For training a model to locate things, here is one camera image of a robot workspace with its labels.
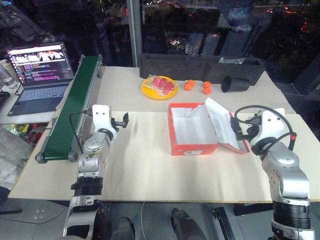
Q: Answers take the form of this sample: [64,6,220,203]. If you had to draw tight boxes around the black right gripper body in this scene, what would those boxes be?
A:
[245,123,261,140]

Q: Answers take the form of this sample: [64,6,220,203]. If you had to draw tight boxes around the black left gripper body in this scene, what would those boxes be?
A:
[110,117,124,131]

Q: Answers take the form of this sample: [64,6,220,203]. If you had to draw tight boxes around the orange shoe box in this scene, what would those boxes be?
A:
[167,97,251,156]

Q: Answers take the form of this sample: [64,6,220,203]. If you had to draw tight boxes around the green conveyor belt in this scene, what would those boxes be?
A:
[34,54,104,165]

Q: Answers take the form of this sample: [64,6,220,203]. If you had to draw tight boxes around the yellow plate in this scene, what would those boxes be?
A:
[141,75,179,100]

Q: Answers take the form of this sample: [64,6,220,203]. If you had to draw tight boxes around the black cup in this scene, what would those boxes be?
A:
[220,75,251,94]

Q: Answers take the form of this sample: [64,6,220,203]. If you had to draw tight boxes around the clear bag of red blocks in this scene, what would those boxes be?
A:
[144,74,179,97]

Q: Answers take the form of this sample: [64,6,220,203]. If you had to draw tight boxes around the dark grey foam tray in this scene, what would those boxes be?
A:
[138,51,266,87]

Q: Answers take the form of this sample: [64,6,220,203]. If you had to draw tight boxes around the black table support block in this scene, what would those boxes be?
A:
[233,202,273,216]

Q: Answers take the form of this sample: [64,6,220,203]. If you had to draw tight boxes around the grey open laptop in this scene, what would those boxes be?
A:
[6,41,75,117]

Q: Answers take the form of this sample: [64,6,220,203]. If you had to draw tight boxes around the black floor bar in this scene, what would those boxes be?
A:
[212,206,236,240]

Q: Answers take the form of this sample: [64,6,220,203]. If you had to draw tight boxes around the colourful packaged items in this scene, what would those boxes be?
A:
[7,123,55,146]

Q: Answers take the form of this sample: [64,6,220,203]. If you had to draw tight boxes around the person in grey clothes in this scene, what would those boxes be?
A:
[0,126,35,187]

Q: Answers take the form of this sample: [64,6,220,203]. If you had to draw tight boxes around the clear plastic cup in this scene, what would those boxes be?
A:
[0,63,20,90]

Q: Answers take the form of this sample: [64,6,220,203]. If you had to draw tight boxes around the black handheld device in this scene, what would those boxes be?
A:
[0,91,10,107]

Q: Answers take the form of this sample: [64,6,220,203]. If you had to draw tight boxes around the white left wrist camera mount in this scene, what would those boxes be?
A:
[91,104,119,137]

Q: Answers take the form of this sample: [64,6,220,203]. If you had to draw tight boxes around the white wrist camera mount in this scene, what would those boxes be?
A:
[91,104,119,137]
[249,109,288,148]

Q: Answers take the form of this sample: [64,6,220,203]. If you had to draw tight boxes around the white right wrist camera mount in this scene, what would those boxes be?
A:
[249,109,288,148]

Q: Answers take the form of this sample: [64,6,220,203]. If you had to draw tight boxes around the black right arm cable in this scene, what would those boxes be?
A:
[234,104,298,152]

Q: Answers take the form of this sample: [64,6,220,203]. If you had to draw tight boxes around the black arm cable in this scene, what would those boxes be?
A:
[69,108,93,153]
[234,104,298,152]

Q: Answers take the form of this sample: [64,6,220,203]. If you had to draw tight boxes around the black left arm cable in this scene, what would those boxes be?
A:
[69,108,93,153]

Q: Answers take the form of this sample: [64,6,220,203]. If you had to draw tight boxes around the grey metal window post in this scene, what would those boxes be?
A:
[126,0,145,68]

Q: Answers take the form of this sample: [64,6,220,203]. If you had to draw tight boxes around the thin white cable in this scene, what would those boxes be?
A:
[140,201,148,240]

